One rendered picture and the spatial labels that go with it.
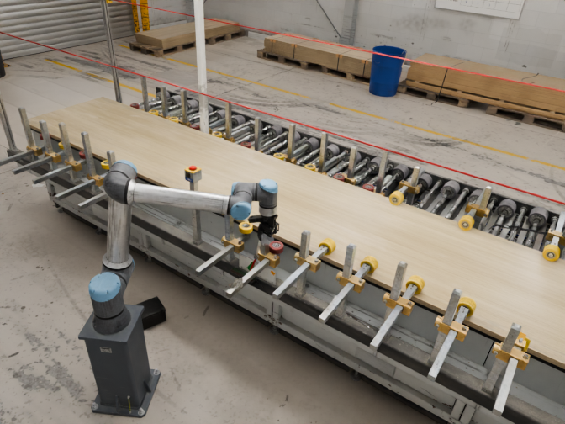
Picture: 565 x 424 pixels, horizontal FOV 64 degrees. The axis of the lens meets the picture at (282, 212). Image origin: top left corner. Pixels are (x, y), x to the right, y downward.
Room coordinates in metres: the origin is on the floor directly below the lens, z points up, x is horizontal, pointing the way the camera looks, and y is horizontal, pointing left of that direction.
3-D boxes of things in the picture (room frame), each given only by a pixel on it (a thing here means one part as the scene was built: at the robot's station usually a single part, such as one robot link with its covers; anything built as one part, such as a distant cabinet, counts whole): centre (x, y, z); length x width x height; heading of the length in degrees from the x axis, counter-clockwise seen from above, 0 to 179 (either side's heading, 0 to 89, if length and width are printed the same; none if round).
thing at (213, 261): (2.02, 0.32, 0.82); 0.44 x 0.03 x 0.04; 147
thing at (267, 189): (1.88, 0.08, 1.31); 0.10 x 0.09 x 0.12; 92
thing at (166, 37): (10.28, 2.19, 0.23); 2.41 x 0.77 x 0.17; 148
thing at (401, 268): (1.58, -0.54, 0.94); 0.04 x 0.04 x 0.48; 57
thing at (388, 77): (7.61, -1.58, 0.36); 0.59 x 0.57 x 0.73; 147
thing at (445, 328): (1.44, -0.77, 0.95); 0.14 x 0.06 x 0.05; 57
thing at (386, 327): (1.51, -0.54, 0.95); 0.50 x 0.04 x 0.04; 147
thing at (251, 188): (1.87, 0.19, 1.32); 0.12 x 0.12 x 0.09; 2
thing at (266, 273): (1.98, 0.13, 0.75); 0.26 x 0.01 x 0.10; 57
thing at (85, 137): (2.79, 1.35, 0.92); 0.04 x 0.04 x 0.48; 57
